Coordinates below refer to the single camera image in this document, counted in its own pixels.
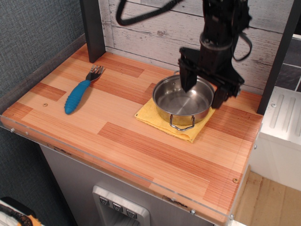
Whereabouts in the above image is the black braided cable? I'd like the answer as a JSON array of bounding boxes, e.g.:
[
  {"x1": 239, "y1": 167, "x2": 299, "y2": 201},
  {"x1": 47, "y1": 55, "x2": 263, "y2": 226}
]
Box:
[{"x1": 115, "y1": 0, "x2": 184, "y2": 26}]

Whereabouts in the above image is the blue handled metal fork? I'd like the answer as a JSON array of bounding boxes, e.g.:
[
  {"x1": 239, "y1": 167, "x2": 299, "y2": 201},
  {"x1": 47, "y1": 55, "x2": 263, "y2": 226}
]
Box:
[{"x1": 64, "y1": 65, "x2": 104, "y2": 114}]

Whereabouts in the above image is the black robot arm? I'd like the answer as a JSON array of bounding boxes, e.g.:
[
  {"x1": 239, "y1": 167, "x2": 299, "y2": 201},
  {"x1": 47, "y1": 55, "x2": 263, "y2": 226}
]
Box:
[{"x1": 179, "y1": 0, "x2": 252, "y2": 109}]

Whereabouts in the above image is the dark grey right post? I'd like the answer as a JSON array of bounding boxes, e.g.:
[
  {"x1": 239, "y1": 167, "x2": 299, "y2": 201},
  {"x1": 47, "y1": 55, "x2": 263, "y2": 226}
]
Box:
[{"x1": 257, "y1": 0, "x2": 301, "y2": 115}]

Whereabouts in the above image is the dark grey post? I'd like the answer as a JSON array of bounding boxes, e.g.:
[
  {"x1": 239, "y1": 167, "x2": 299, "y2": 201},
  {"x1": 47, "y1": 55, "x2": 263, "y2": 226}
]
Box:
[
  {"x1": 79, "y1": 0, "x2": 106, "y2": 63},
  {"x1": 257, "y1": 0, "x2": 301, "y2": 115}
]

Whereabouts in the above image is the orange and black object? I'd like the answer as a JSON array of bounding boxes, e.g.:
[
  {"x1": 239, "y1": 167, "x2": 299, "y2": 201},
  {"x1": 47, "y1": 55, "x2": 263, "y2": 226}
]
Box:
[{"x1": 0, "y1": 204, "x2": 42, "y2": 226}]

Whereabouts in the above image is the dark grey left post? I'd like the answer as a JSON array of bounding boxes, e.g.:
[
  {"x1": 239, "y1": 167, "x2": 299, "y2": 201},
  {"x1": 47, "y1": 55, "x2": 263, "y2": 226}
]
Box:
[{"x1": 79, "y1": 0, "x2": 106, "y2": 63}]

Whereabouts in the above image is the yellow rag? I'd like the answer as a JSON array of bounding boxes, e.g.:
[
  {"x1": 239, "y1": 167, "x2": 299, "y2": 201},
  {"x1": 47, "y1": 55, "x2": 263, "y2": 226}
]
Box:
[{"x1": 135, "y1": 98, "x2": 215, "y2": 143}]

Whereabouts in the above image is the silver steel pan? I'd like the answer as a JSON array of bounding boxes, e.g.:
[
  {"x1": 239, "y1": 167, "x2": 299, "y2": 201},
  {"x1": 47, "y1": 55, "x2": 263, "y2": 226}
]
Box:
[{"x1": 152, "y1": 71, "x2": 215, "y2": 131}]

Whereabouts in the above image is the clear acrylic edge guard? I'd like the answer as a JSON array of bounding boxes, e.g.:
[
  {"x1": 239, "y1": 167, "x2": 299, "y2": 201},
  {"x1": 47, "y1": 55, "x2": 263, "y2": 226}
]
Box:
[{"x1": 1, "y1": 109, "x2": 262, "y2": 226}]

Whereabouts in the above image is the white toy sink unit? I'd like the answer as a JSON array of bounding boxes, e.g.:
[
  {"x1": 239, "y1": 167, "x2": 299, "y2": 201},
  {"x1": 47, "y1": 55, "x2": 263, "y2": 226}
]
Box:
[{"x1": 248, "y1": 34, "x2": 301, "y2": 191}]

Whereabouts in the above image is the grey toy fridge cabinet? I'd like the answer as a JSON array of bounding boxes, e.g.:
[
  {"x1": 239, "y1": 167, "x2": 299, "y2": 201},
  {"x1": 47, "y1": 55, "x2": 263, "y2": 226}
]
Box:
[{"x1": 41, "y1": 145, "x2": 211, "y2": 226}]

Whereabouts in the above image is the silver dispenser panel with buttons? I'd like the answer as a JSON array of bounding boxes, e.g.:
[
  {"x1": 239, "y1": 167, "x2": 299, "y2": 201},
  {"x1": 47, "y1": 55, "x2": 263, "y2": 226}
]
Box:
[{"x1": 92, "y1": 186, "x2": 151, "y2": 226}]

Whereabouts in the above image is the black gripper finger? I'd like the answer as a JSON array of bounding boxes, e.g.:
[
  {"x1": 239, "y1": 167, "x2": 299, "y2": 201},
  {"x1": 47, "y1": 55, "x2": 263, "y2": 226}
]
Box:
[
  {"x1": 180, "y1": 65, "x2": 197, "y2": 92},
  {"x1": 212, "y1": 86, "x2": 229, "y2": 109}
]

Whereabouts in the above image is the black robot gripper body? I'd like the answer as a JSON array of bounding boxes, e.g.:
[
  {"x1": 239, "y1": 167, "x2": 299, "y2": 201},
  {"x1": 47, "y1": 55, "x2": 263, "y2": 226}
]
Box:
[{"x1": 178, "y1": 43, "x2": 244, "y2": 97}]

